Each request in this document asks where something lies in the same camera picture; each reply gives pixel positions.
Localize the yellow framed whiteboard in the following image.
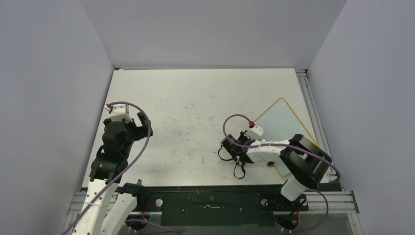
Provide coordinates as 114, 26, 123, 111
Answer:
247, 97, 321, 184

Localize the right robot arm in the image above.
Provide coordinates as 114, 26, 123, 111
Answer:
221, 131, 333, 210

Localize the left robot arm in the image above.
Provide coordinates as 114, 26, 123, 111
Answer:
62, 112, 153, 235

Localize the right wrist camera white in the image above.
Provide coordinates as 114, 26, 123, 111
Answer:
246, 121, 264, 141

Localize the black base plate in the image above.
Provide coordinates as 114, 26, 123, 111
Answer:
132, 185, 309, 227

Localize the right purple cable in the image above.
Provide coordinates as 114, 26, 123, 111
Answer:
222, 114, 341, 233

